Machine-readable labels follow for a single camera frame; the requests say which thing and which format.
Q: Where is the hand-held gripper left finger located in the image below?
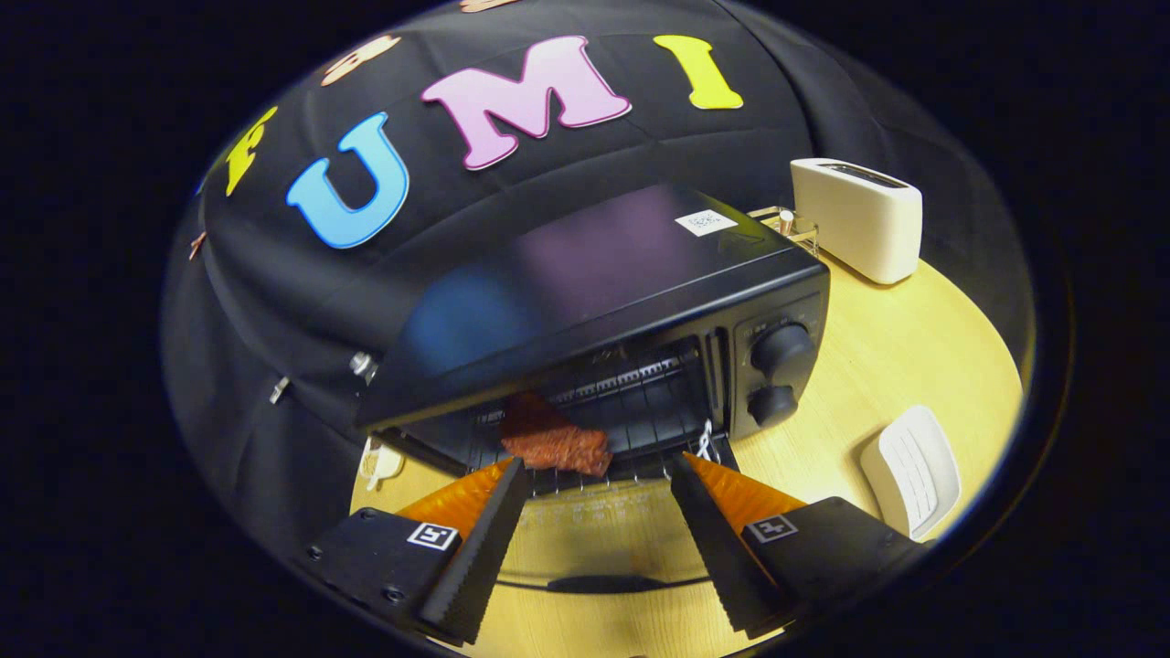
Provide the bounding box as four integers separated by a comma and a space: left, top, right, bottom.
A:
304, 457, 532, 646

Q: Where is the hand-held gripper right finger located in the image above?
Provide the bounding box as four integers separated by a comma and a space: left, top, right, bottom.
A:
669, 451, 929, 641

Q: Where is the red meat slice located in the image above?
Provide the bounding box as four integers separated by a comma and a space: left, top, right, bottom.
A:
500, 393, 613, 478

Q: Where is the black toaster oven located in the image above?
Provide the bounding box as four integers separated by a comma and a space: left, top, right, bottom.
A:
356, 183, 831, 595

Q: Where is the white toaster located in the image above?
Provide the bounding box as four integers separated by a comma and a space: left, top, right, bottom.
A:
790, 157, 923, 285

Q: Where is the white divided spice dish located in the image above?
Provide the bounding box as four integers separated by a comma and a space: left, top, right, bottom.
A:
361, 437, 406, 493

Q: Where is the white rectangular ribbed dish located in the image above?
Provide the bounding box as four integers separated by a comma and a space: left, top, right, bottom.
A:
859, 405, 963, 542

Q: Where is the small clear holder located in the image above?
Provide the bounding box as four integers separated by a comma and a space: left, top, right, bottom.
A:
748, 206, 821, 257

